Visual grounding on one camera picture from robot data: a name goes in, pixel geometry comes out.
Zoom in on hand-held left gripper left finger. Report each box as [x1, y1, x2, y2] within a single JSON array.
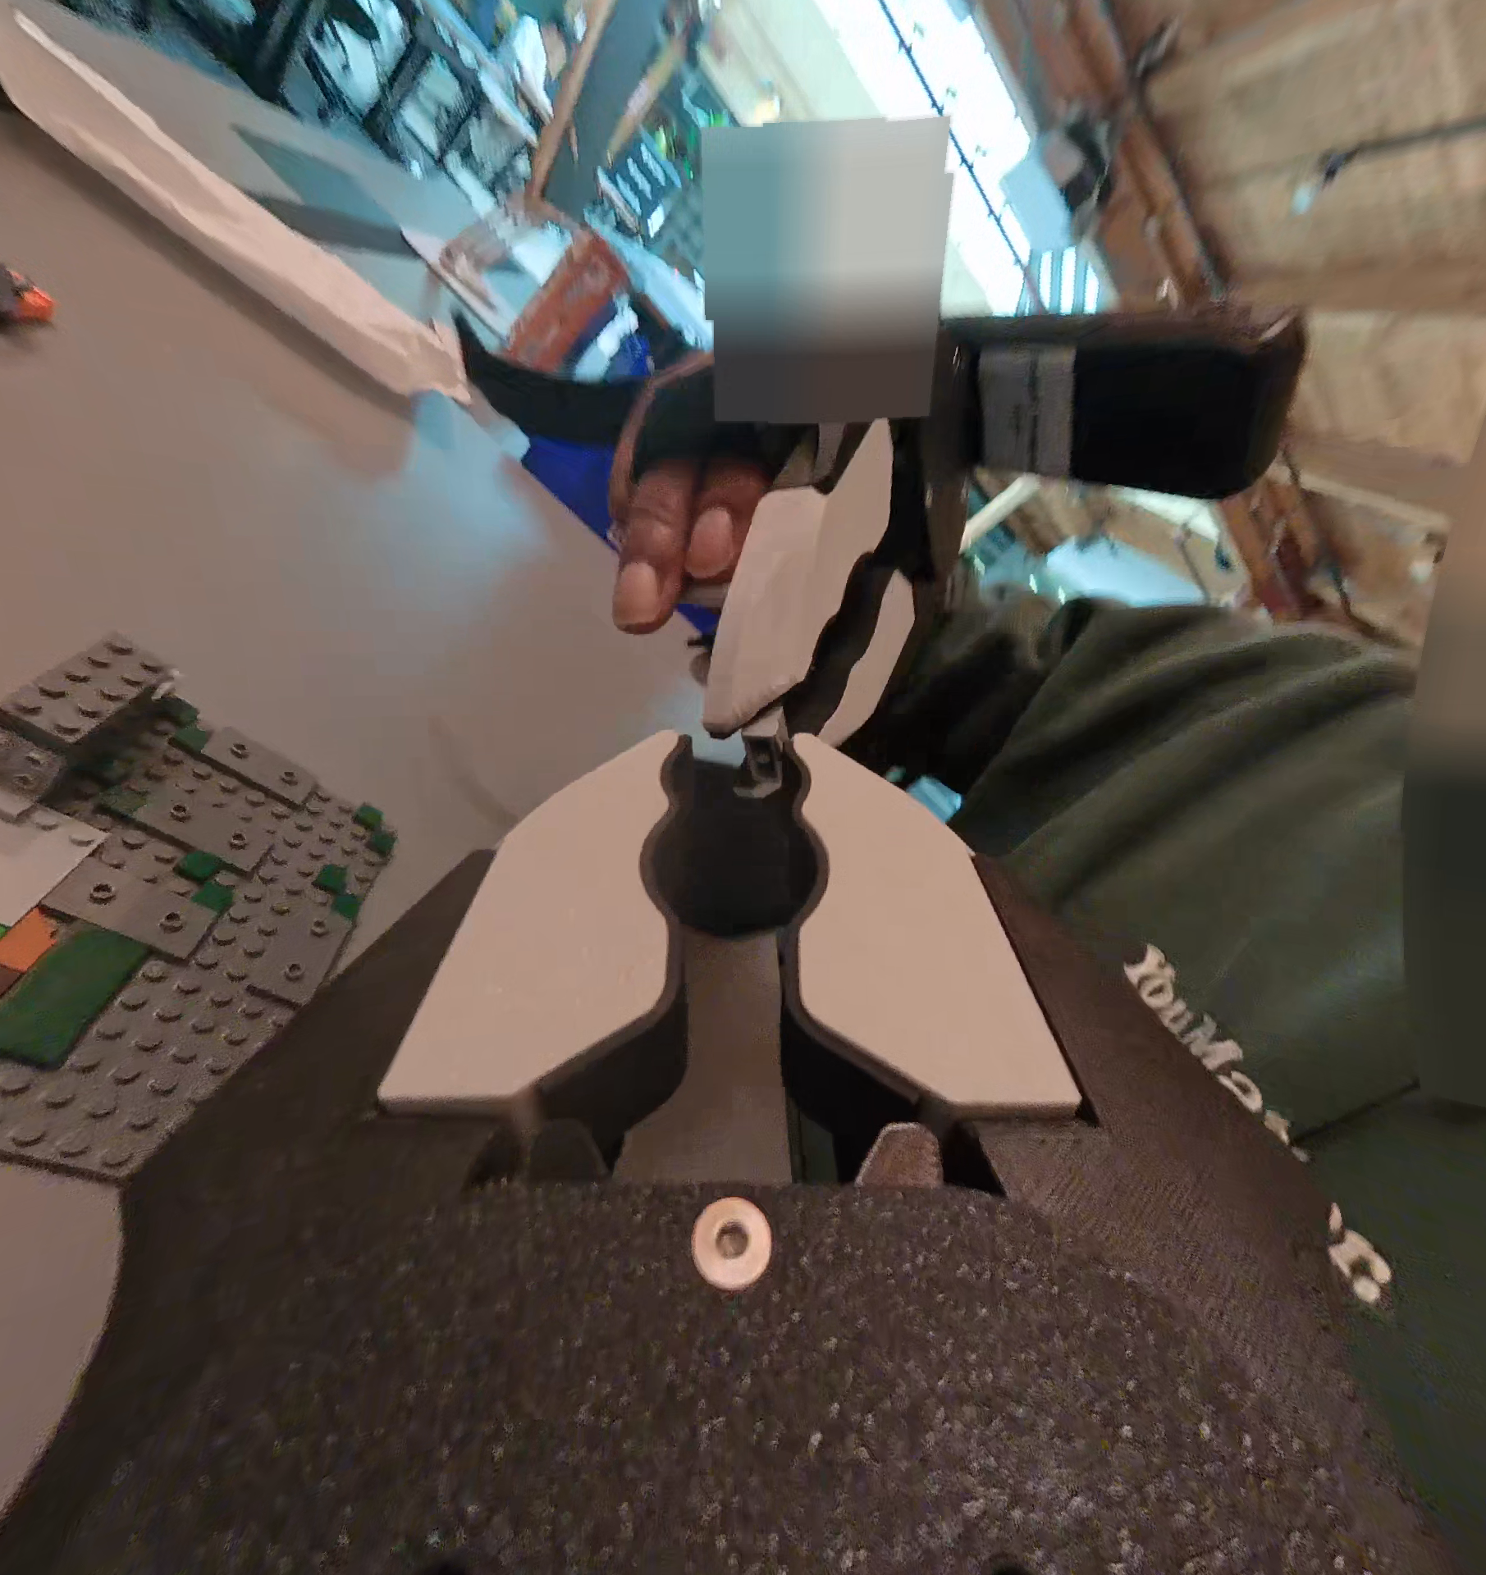
[[377, 729, 695, 1175]]

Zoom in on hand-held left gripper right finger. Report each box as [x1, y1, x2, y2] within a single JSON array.
[[779, 733, 1085, 1175]]

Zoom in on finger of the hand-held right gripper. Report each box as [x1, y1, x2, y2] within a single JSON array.
[[703, 420, 901, 739], [808, 572, 920, 748]]

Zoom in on grey brick baseplate model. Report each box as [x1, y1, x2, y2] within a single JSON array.
[[0, 630, 401, 1185]]

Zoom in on person's right hand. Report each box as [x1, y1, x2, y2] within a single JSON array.
[[608, 448, 773, 638]]

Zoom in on white printed paper bag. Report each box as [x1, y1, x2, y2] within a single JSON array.
[[0, 0, 474, 407]]

